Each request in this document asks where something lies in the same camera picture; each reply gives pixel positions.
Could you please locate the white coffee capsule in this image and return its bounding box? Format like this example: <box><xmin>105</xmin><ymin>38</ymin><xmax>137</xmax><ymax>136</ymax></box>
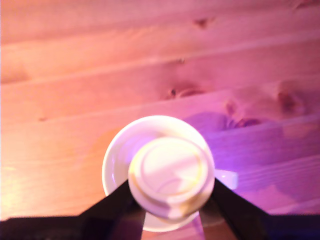
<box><xmin>127</xmin><ymin>136</ymin><xmax>216</xmax><ymax>221</ymax></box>

